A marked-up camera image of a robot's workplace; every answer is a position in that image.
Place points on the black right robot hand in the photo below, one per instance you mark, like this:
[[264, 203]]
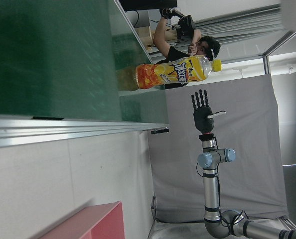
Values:
[[202, 119]]

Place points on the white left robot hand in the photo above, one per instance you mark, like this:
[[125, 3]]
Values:
[[295, 12]]

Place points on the orange drink bottle yellow cap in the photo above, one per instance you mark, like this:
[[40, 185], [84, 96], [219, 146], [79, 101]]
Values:
[[168, 73]]

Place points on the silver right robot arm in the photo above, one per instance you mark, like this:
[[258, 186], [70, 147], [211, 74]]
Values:
[[211, 189]]

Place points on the pink plastic basket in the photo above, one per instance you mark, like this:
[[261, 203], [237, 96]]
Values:
[[105, 221]]

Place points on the grey backdrop curtain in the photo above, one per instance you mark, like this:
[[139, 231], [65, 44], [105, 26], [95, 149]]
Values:
[[250, 149]]

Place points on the person in black shirt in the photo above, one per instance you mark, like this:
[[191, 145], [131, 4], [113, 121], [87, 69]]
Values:
[[173, 53]]

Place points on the black teleoperation device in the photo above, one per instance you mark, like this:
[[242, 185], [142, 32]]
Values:
[[185, 23]]

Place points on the wooden box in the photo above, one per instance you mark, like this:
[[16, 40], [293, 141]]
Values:
[[144, 37]]

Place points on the black monitor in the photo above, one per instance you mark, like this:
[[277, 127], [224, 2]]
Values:
[[148, 5]]

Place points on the green conveyor belt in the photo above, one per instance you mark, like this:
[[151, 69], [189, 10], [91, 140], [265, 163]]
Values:
[[50, 62]]

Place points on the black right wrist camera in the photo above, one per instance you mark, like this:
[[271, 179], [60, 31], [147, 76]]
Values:
[[207, 137]]

